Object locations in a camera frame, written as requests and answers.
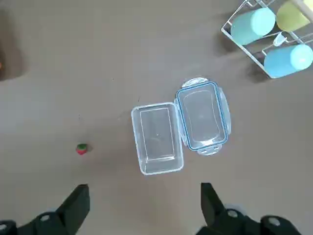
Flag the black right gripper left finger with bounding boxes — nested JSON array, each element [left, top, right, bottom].
[[0, 184, 90, 235]]

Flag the small clear glass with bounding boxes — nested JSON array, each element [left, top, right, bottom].
[[273, 33, 287, 47]]

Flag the small red strawberry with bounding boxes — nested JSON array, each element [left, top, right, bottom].
[[76, 143, 88, 156]]

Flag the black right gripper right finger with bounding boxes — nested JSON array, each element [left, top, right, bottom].
[[195, 182, 304, 235]]

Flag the yellow-green cup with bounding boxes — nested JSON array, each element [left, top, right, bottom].
[[275, 0, 311, 32]]

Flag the teal cup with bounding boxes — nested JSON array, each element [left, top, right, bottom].
[[230, 7, 276, 46]]

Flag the clear lid with blue seal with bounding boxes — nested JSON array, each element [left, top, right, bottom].
[[175, 77, 231, 157]]

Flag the white wire cup rack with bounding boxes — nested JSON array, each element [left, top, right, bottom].
[[221, 0, 313, 79]]

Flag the clear plastic box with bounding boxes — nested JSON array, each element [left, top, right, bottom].
[[131, 101, 184, 176]]

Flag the light blue cup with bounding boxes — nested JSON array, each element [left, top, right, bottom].
[[263, 44, 313, 79]]

